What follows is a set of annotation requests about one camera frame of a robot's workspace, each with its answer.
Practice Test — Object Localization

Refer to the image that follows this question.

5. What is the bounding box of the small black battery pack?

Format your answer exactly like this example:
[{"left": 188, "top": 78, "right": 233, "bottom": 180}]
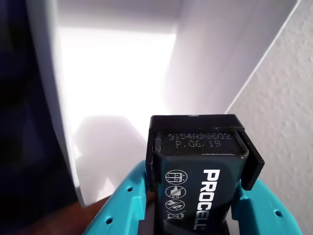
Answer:
[{"left": 145, "top": 114, "right": 266, "bottom": 235}]

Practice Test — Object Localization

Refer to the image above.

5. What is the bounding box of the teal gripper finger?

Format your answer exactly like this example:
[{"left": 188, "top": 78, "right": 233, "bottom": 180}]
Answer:
[
  {"left": 231, "top": 180, "right": 303, "bottom": 235},
  {"left": 83, "top": 160, "right": 150, "bottom": 235}
]

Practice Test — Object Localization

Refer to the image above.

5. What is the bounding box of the white open cardboard box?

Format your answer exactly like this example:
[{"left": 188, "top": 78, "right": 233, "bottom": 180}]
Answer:
[{"left": 31, "top": 0, "right": 302, "bottom": 209}]

